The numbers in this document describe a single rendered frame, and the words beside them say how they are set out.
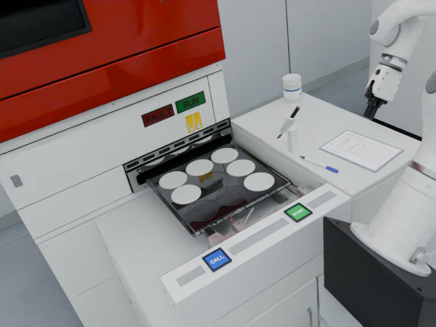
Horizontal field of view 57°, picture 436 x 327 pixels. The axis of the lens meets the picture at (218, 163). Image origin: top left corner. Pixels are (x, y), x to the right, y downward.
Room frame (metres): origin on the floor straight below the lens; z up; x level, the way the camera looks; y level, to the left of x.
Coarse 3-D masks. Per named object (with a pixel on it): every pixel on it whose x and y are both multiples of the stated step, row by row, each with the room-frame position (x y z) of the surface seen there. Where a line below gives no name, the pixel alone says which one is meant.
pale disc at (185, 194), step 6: (180, 186) 1.11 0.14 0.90; (186, 186) 1.11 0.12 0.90; (192, 186) 1.10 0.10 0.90; (174, 192) 1.09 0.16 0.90; (180, 192) 1.08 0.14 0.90; (186, 192) 1.08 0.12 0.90; (192, 192) 1.07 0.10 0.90; (198, 192) 1.06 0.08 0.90; (174, 198) 1.06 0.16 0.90; (180, 198) 1.05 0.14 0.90; (186, 198) 1.05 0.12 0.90; (192, 198) 1.04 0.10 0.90
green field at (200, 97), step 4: (192, 96) 1.34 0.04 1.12; (196, 96) 1.34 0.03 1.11; (200, 96) 1.35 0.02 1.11; (184, 100) 1.32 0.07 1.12; (188, 100) 1.33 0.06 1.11; (192, 100) 1.34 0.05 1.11; (196, 100) 1.34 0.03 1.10; (200, 100) 1.35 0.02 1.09; (176, 104) 1.31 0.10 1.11; (180, 104) 1.31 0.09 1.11; (184, 104) 1.32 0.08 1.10; (188, 104) 1.33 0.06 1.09; (192, 104) 1.33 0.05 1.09; (196, 104) 1.34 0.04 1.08; (180, 108) 1.31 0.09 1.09; (184, 108) 1.32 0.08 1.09; (188, 108) 1.33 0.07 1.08
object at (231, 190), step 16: (192, 160) 1.26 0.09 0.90; (160, 176) 1.20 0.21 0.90; (192, 176) 1.16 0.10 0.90; (208, 176) 1.14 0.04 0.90; (224, 176) 1.12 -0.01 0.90; (240, 176) 1.11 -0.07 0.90; (160, 192) 1.11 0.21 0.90; (208, 192) 1.05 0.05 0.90; (224, 192) 1.04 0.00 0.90; (240, 192) 1.02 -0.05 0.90; (256, 192) 1.01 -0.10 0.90; (176, 208) 1.00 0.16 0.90; (192, 208) 0.99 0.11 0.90; (208, 208) 0.97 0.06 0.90; (224, 208) 0.96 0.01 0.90; (192, 224) 0.91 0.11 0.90
